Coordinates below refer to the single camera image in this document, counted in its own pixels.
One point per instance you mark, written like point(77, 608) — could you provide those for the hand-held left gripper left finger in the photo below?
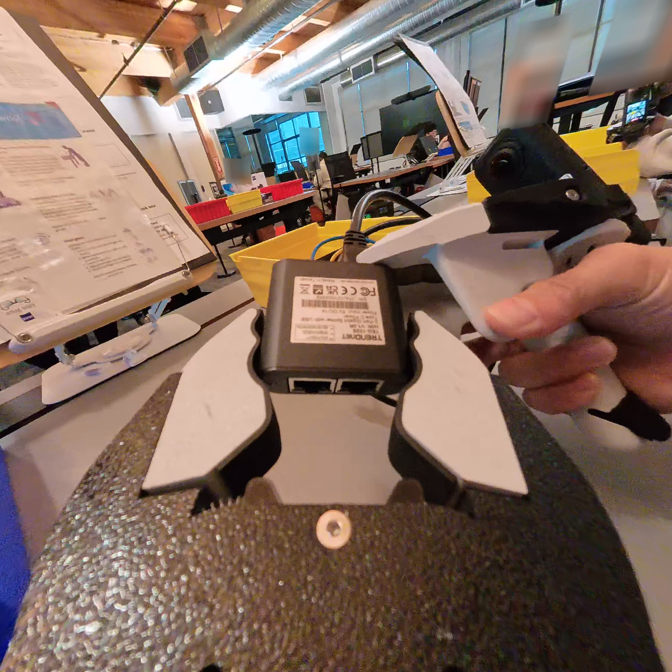
point(210, 420)

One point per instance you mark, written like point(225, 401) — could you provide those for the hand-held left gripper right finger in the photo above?
point(456, 420)

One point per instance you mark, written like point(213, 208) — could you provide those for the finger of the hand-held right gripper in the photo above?
point(472, 273)
point(420, 236)

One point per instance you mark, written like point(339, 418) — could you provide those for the black network splitter box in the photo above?
point(283, 315)

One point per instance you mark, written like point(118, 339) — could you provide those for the grey desk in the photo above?
point(619, 498)

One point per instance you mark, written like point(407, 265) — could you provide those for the person's right hand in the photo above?
point(630, 315)

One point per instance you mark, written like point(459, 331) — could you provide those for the yellow plastic bin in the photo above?
point(252, 278)
point(619, 165)
point(582, 137)
point(244, 201)

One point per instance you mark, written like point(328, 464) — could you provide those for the clear board stand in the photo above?
point(456, 168)

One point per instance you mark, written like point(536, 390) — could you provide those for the wooden instruction board with papers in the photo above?
point(78, 183)
point(456, 110)

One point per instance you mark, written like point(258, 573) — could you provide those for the red plastic bin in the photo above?
point(207, 212)
point(283, 190)

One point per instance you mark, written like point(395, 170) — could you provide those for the blue plastic bin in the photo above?
point(10, 551)

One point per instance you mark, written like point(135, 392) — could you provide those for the large black wall screen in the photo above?
point(407, 123)

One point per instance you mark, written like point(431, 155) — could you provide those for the silver ventilation duct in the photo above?
point(367, 31)

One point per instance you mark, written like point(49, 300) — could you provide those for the black wall speaker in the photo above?
point(211, 101)

